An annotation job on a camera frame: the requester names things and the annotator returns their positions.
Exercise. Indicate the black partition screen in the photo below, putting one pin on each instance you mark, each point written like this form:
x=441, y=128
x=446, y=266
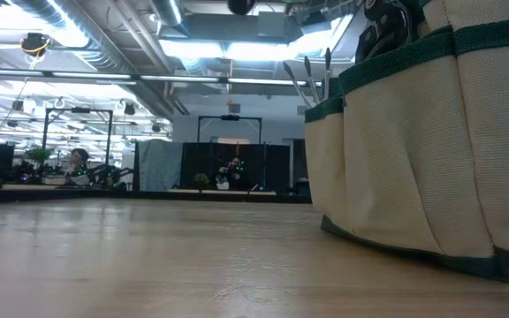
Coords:
x=254, y=163

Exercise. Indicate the silver ventilation duct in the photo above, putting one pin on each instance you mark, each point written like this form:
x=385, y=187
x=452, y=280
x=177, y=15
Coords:
x=168, y=11

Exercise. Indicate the black gantry frame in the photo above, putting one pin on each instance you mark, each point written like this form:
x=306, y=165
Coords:
x=80, y=110
x=230, y=117

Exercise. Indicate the small green potted plant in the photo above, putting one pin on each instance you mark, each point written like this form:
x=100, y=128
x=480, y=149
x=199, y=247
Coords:
x=201, y=179

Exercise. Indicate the person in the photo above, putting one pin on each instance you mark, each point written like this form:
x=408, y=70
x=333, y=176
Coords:
x=233, y=172
x=79, y=165

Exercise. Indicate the gray hanging cloth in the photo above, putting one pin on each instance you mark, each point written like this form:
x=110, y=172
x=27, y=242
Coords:
x=157, y=165

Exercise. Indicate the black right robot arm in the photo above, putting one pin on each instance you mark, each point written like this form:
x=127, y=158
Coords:
x=385, y=28

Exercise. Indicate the tan green gardening bag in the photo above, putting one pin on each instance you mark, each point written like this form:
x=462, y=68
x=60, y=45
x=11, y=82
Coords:
x=435, y=154

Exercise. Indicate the tall green potted plant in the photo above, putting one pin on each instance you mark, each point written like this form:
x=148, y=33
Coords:
x=39, y=155

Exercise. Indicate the gray wall vent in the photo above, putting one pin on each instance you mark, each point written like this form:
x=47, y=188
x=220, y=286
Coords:
x=234, y=108

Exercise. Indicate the black background robot arm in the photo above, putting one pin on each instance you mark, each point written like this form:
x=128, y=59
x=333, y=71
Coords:
x=106, y=174

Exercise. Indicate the long ceiling light strip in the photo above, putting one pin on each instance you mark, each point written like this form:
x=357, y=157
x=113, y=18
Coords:
x=91, y=75

